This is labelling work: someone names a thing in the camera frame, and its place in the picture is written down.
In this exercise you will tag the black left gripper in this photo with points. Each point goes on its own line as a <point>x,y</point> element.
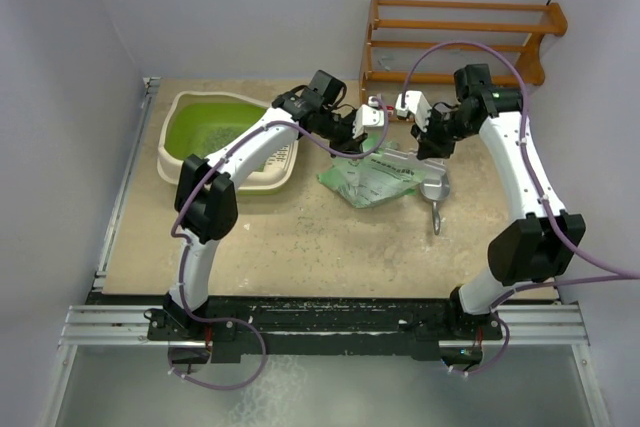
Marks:
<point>350,145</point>

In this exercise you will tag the silver metal scoop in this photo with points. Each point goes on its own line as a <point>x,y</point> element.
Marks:
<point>435,191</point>

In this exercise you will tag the green cat litter bag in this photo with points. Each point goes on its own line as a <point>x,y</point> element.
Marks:
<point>371,181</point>

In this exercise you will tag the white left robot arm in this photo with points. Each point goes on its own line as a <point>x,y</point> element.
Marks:
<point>206,196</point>

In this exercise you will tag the green litter pellets pile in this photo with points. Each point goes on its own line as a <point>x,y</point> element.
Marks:
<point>214,138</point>

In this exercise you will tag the beige green litter box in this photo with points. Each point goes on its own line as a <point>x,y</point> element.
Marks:
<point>201,123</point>

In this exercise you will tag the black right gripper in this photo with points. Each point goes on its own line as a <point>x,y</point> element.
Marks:
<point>428,144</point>

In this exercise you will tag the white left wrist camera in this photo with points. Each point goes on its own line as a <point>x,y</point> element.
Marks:
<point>367,118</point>

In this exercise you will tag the wooden shelf rack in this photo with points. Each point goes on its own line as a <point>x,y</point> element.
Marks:
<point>526,70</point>

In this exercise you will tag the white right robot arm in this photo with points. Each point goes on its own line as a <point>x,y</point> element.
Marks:
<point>533,248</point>

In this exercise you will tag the black white bag sealing strip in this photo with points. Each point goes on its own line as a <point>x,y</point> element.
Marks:
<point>432,169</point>

